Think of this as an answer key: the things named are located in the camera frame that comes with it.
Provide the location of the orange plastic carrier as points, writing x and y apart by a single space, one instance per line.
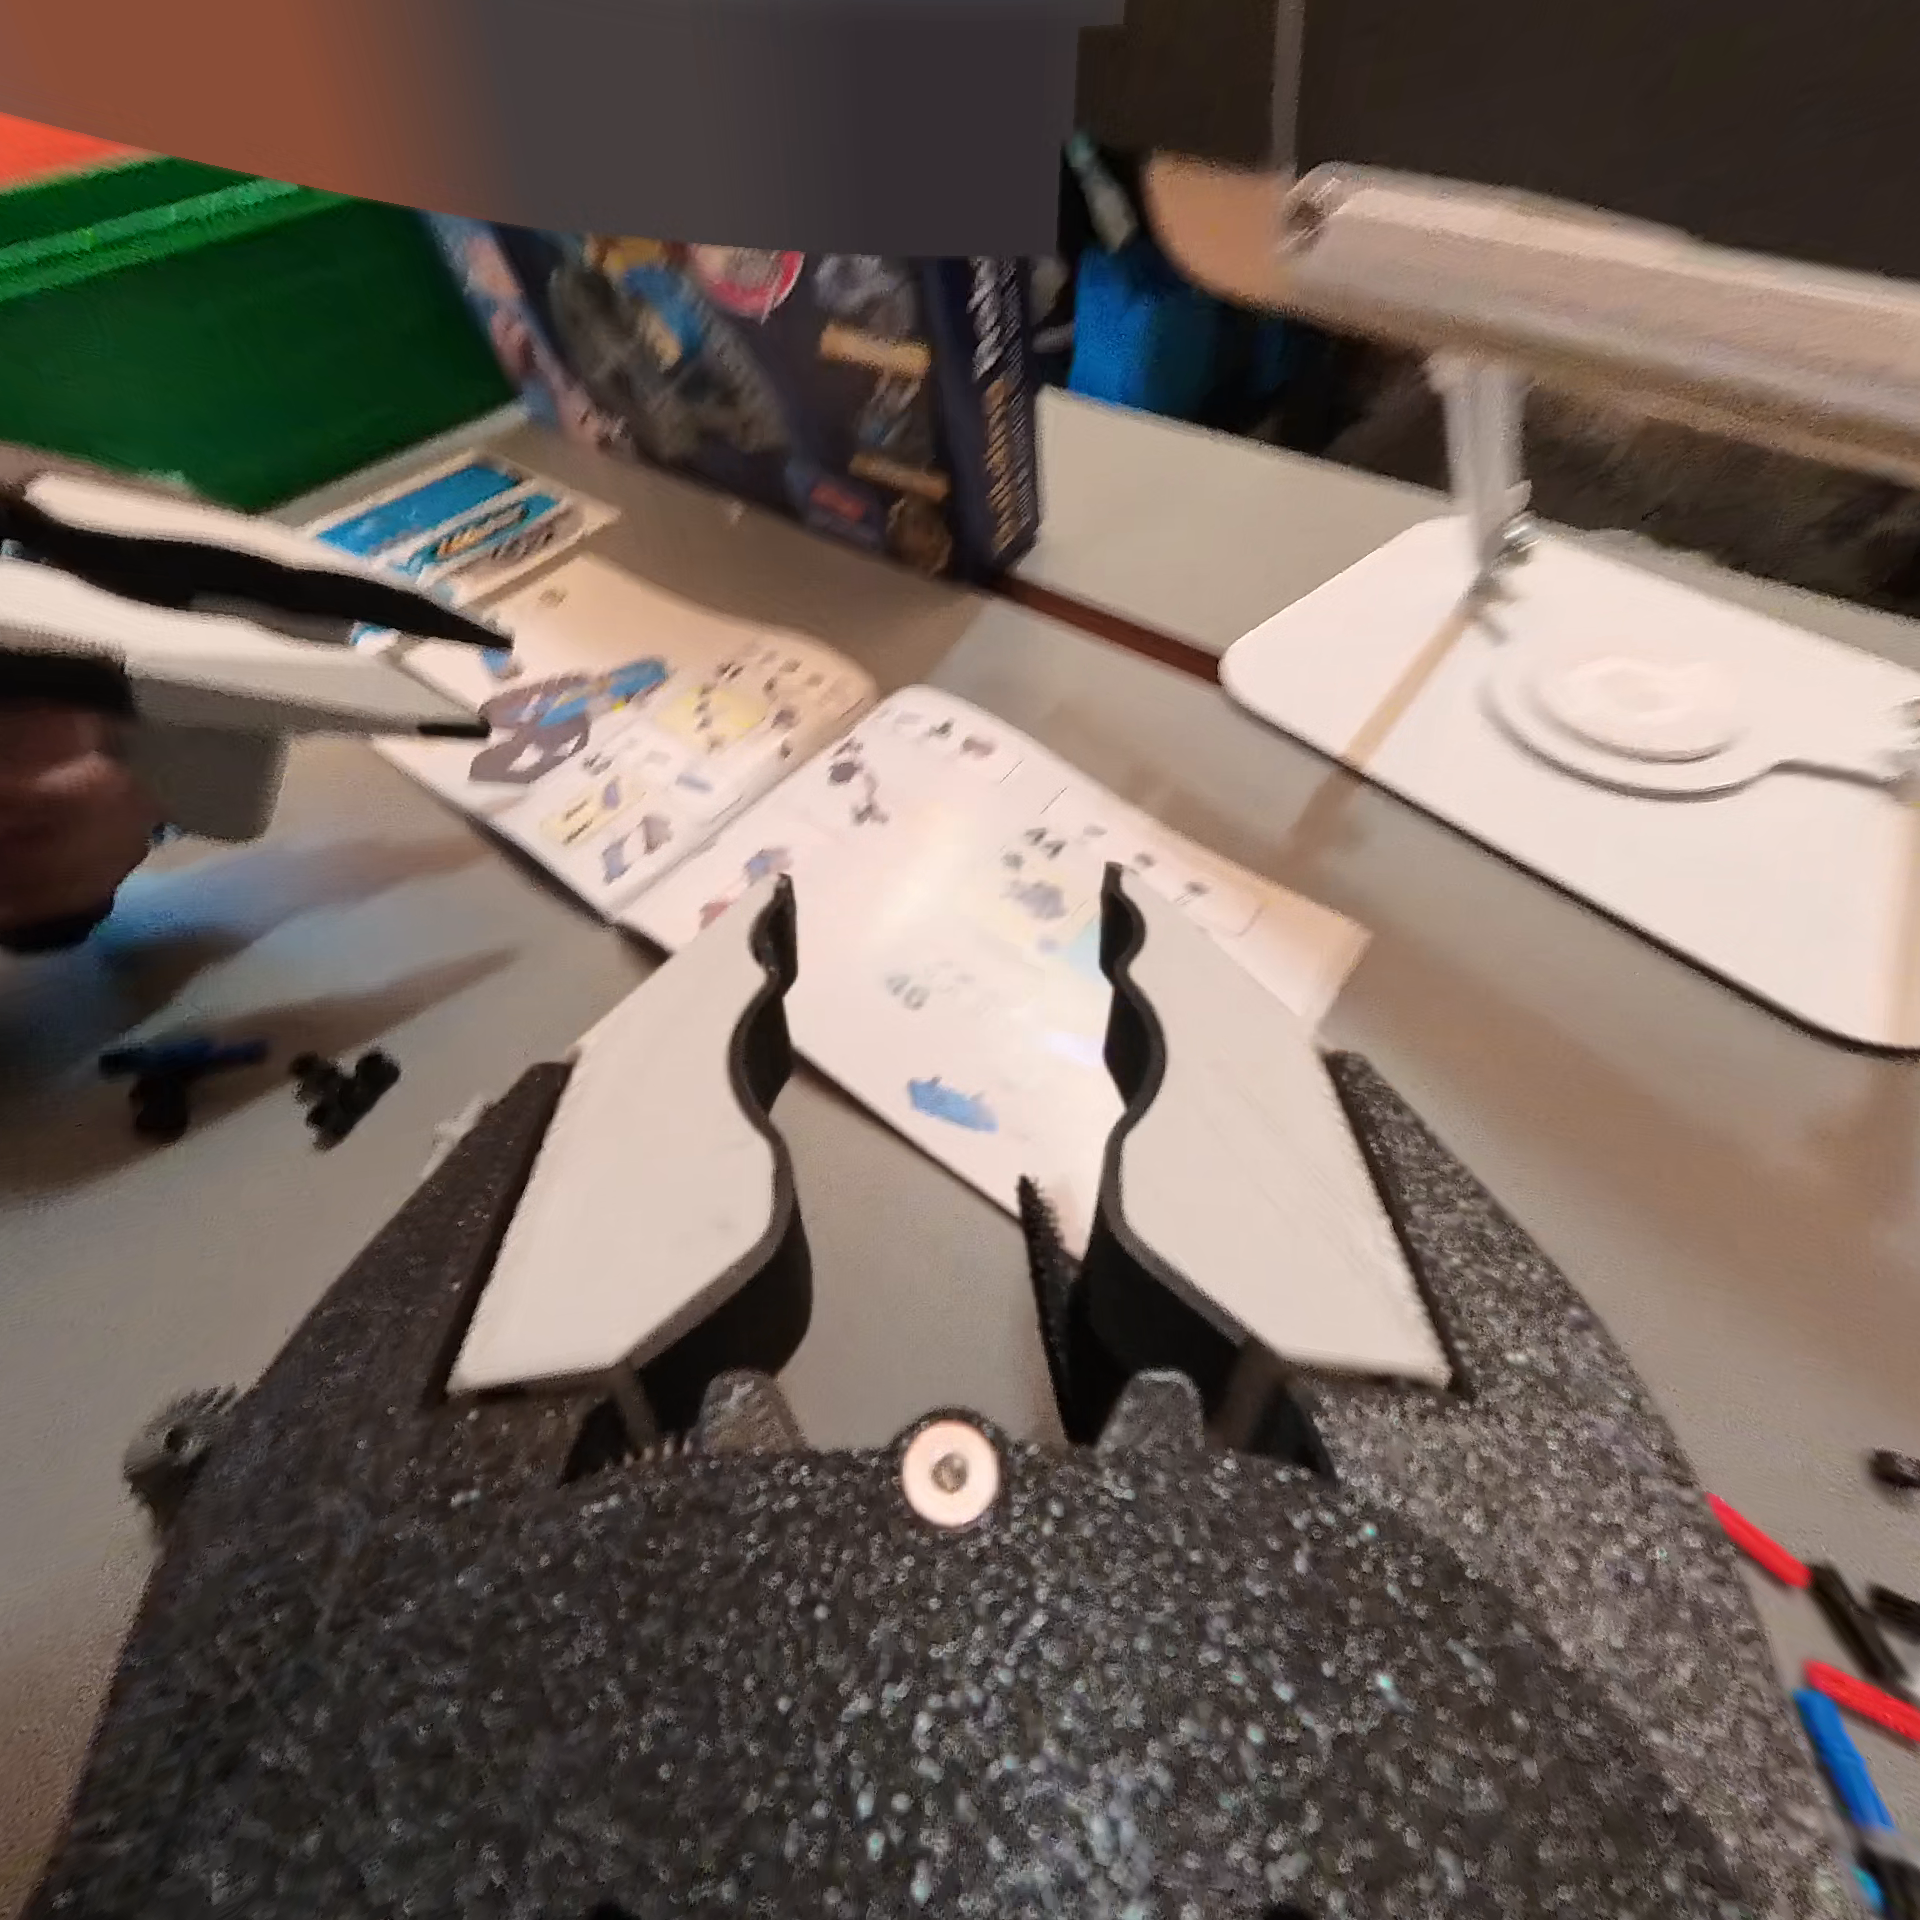
44 149

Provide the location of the dark blue toy box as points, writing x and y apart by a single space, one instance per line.
721 389

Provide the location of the blue sticker sheet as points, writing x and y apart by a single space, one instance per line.
450 524

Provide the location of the instruction booklet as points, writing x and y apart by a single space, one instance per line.
961 902

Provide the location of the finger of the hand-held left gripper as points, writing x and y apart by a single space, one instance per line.
255 676
182 543

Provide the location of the blue plastic bin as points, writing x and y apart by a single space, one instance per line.
1156 330

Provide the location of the dark board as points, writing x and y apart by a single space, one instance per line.
1576 90

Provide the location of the grey desk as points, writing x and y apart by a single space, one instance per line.
1652 1172

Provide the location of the black connector cluster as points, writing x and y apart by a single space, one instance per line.
345 1095

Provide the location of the blue black pin connector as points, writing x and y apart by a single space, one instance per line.
182 1061

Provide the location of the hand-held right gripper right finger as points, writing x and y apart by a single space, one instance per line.
1260 1184

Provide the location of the pile of small pins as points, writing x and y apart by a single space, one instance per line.
1756 1547

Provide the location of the green plastic bin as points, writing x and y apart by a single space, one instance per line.
225 347

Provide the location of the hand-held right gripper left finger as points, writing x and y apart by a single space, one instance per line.
629 1202

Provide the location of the person's left hand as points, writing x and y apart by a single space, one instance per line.
60 827

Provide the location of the white book stand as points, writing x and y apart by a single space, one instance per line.
1652 839

